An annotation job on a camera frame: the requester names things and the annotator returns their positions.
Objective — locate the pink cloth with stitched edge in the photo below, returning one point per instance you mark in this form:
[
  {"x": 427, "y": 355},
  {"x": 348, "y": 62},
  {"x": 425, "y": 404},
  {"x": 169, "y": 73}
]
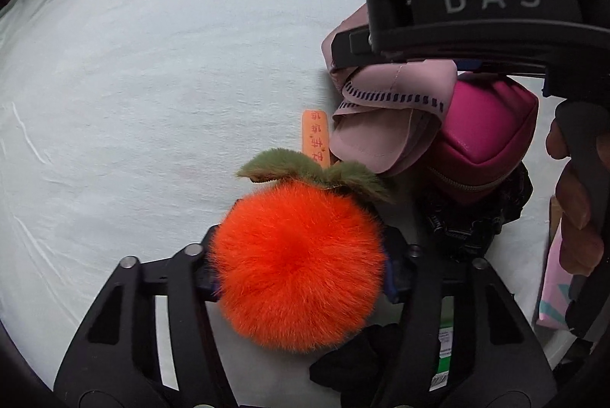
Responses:
[{"x": 381, "y": 136}]

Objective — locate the person's right hand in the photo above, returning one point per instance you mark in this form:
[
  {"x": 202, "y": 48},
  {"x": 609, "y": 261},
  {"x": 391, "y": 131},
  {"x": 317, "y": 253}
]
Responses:
[{"x": 574, "y": 217}]

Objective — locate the orange printed tag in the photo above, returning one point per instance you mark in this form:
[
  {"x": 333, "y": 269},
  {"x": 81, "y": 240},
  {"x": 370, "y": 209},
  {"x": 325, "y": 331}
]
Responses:
[{"x": 315, "y": 134}]

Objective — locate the magenta zip pouch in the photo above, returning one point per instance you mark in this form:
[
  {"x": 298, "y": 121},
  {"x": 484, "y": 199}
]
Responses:
[{"x": 481, "y": 127}]

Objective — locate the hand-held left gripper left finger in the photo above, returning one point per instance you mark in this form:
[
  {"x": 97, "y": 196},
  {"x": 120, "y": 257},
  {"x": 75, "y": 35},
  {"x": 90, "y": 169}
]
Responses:
[{"x": 212, "y": 279}]

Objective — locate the orange fluffy plush persimmon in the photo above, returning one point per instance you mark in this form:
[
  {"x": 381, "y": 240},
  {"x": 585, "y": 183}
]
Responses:
[{"x": 295, "y": 265}]

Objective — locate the black cloth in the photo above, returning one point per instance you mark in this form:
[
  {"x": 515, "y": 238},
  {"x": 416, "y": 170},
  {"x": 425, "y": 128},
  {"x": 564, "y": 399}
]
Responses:
[{"x": 352, "y": 355}]

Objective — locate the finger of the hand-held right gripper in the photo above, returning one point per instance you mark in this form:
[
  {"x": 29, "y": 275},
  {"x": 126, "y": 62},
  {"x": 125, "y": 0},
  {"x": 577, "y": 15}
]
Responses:
[
  {"x": 419, "y": 17},
  {"x": 352, "y": 51}
]

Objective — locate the green wet wipes packet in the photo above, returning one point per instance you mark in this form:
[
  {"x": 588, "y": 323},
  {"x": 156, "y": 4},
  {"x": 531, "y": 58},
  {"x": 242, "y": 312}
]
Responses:
[{"x": 444, "y": 341}]

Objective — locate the printed cardboard box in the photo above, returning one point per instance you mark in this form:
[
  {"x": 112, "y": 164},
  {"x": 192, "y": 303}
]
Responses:
[{"x": 553, "y": 289}]

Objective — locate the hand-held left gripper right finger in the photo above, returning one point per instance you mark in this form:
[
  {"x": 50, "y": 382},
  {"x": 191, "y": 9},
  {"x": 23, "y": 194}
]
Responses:
[{"x": 391, "y": 267}]

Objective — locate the black patterned scrunchie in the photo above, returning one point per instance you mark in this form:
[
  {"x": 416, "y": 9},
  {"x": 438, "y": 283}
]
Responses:
[{"x": 457, "y": 222}]

